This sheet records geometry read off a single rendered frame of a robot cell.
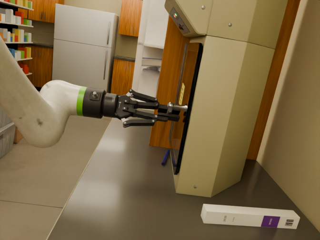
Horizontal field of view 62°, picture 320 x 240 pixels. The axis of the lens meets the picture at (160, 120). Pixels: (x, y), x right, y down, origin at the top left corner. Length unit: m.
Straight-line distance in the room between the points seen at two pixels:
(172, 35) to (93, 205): 0.69
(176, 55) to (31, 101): 0.61
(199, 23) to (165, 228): 0.53
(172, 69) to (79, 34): 4.77
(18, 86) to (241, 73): 0.56
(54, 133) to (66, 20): 5.18
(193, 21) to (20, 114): 0.49
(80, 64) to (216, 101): 5.16
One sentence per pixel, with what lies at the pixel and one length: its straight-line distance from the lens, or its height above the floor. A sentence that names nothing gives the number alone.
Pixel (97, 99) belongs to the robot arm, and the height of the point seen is 1.18.
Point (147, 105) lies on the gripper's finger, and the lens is 0.85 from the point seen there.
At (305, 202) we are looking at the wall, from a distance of 1.04.
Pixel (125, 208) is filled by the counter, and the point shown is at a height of 0.94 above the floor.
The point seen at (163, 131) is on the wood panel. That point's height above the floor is 1.01.
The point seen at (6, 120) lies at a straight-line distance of 3.16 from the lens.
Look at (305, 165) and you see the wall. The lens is 1.04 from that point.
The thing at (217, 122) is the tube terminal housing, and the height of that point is 1.18.
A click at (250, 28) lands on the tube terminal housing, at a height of 1.45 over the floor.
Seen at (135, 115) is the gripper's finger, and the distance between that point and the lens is 0.84.
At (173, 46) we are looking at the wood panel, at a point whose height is 1.37.
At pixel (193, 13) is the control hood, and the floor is 1.46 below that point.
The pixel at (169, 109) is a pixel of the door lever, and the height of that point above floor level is 1.19.
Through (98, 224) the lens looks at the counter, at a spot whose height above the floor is 0.94.
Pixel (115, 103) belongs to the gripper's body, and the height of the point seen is 1.18.
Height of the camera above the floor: 1.37
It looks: 16 degrees down
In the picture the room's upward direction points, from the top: 9 degrees clockwise
